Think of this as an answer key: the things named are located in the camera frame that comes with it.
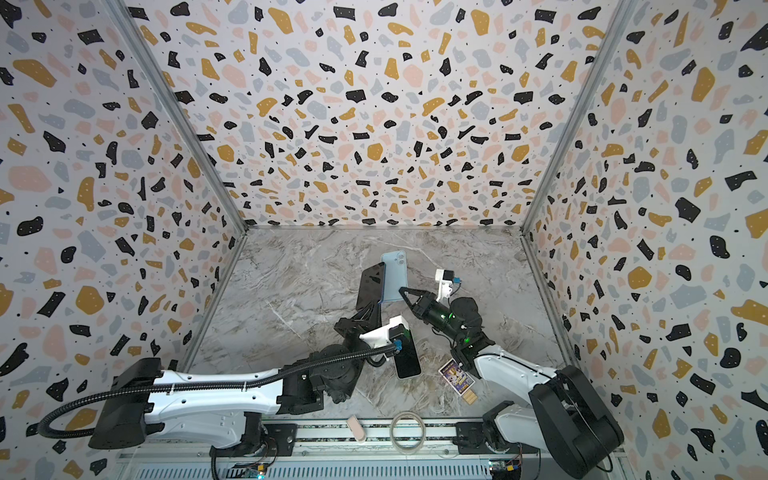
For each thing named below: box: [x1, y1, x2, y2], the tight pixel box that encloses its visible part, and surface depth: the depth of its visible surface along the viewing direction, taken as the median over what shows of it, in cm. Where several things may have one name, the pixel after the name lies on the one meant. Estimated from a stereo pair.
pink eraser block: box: [347, 415, 366, 443], surface depth 76 cm
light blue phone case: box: [381, 251, 408, 301], surface depth 82 cm
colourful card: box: [438, 358, 476, 397], surface depth 85 cm
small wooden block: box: [462, 388, 478, 405], surface depth 81 cm
